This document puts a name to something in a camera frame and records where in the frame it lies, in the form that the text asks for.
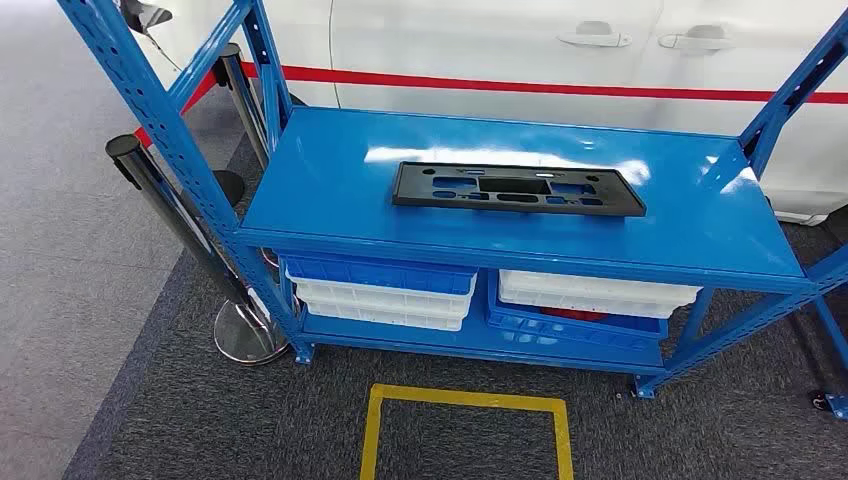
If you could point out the black plastic plate bracket part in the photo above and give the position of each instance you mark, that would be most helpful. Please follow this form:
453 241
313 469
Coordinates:
513 186

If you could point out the blue plastic bin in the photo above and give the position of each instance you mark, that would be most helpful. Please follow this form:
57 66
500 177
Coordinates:
378 273
570 328

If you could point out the white plastic bin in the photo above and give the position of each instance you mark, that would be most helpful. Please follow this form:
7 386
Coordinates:
378 299
384 318
596 286
583 309

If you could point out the red item in bin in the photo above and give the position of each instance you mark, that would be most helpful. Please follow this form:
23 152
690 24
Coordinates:
570 314

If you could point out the long red barrier belt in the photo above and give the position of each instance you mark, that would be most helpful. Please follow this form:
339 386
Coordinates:
530 86

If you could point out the white car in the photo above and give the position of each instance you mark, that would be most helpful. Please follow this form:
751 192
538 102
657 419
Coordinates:
464 40

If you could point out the short red barrier belt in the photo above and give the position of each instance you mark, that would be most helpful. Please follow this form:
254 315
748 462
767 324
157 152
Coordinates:
202 89

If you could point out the chrome stanchion post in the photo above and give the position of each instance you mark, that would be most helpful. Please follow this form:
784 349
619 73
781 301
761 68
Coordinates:
242 99
248 331

